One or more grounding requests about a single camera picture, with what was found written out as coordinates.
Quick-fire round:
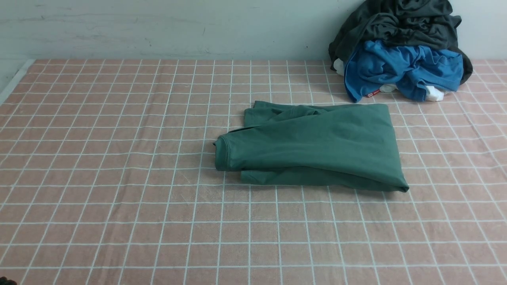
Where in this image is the green long-sleeved shirt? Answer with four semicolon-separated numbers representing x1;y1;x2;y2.
214;101;409;192

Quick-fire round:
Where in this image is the blue crumpled garment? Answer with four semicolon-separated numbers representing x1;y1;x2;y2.
344;40;464;103

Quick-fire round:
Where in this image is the dark grey crumpled garment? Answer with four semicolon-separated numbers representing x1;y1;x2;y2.
328;0;474;84

